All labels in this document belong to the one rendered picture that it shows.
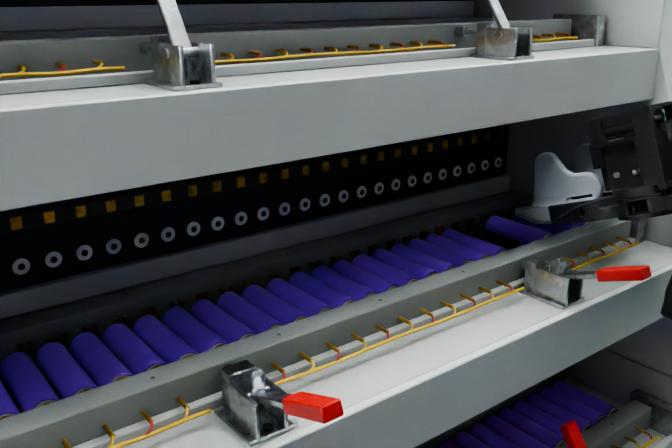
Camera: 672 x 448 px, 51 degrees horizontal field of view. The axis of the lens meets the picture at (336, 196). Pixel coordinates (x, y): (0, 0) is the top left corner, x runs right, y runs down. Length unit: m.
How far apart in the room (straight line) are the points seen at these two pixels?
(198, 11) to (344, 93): 0.20
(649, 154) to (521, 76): 0.11
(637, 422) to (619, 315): 0.16
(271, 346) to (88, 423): 0.11
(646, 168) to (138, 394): 0.38
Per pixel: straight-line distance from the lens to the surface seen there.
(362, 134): 0.44
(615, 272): 0.53
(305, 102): 0.41
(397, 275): 0.54
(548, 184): 0.61
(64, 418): 0.39
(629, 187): 0.57
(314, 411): 0.33
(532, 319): 0.53
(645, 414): 0.75
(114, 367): 0.43
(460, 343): 0.49
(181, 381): 0.41
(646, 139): 0.55
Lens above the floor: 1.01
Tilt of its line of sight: 1 degrees down
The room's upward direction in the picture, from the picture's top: 12 degrees counter-clockwise
